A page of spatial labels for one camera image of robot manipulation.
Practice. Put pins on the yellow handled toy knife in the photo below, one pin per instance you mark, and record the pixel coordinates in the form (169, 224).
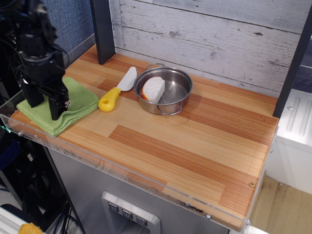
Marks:
(107, 102)

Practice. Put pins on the clear acrylic table guard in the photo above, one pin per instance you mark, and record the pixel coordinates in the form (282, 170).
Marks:
(210, 156)

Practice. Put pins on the dark vertical post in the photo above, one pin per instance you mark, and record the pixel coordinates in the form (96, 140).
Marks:
(294, 67)
(103, 30)

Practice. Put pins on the white orange toy food piece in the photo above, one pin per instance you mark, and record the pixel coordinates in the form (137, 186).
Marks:
(153, 89)

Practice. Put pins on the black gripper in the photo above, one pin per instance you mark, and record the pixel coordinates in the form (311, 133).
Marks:
(42, 75)

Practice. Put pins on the white ribbed block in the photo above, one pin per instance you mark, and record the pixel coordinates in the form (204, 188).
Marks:
(296, 120)

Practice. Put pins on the green towel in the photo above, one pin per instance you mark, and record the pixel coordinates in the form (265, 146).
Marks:
(82, 102)

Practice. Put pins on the steel cabinet with buttons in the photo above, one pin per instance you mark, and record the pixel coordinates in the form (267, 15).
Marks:
(106, 204)

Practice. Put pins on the small steel pot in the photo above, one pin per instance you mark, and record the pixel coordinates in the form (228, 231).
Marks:
(177, 90)

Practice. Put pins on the dark right vertical post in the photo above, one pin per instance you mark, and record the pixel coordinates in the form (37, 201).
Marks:
(294, 67)

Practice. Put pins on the dark left vertical post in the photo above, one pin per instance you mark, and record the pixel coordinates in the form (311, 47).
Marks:
(103, 30)

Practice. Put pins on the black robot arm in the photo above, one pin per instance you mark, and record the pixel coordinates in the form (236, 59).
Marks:
(31, 23)

